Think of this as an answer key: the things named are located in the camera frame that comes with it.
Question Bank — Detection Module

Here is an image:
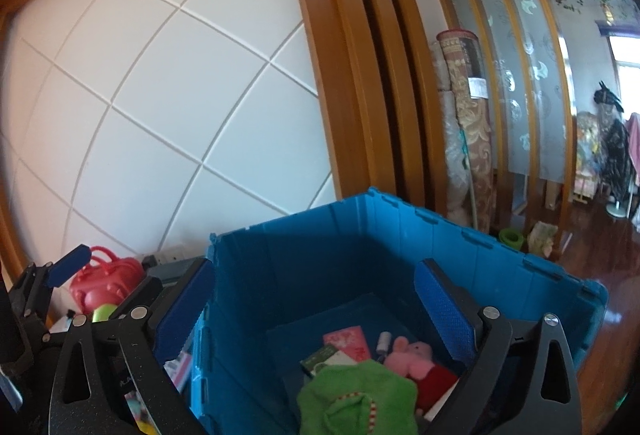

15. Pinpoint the pink pig plush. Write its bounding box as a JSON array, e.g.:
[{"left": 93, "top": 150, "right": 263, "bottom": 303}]
[{"left": 383, "top": 337, "right": 459, "bottom": 413}]

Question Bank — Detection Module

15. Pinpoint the green fleece cloth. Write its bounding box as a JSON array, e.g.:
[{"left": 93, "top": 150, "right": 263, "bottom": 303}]
[{"left": 297, "top": 360, "right": 418, "bottom": 435}]

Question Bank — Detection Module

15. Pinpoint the black gift bag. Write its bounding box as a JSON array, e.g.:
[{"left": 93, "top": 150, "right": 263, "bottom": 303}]
[{"left": 140, "top": 257, "right": 209, "bottom": 299}]

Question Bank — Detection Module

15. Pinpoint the blue plastic storage crate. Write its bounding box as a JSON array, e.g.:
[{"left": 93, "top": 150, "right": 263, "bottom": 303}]
[{"left": 191, "top": 190, "right": 608, "bottom": 434}]

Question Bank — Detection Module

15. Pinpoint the rolled patterned carpet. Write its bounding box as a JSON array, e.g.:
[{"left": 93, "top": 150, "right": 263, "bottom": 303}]
[{"left": 436, "top": 28, "right": 495, "bottom": 233}]

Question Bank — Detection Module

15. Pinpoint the wooden glass partition screen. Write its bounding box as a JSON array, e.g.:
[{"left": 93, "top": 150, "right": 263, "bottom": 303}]
[{"left": 439, "top": 0, "right": 576, "bottom": 261}]

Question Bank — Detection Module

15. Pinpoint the red toy suitcase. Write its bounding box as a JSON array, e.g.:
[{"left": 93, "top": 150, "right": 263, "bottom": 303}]
[{"left": 70, "top": 245, "right": 144, "bottom": 315}]

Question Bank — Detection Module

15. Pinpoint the green plush toy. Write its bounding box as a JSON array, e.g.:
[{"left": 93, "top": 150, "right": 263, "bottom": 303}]
[{"left": 92, "top": 304, "right": 117, "bottom": 322}]

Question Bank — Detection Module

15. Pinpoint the pink tissue pack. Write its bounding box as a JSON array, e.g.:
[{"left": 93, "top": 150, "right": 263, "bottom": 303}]
[{"left": 323, "top": 325, "right": 371, "bottom": 363}]

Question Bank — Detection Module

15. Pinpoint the green white deodorant box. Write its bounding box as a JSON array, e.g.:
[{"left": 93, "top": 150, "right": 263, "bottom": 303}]
[{"left": 300, "top": 344, "right": 357, "bottom": 379}]

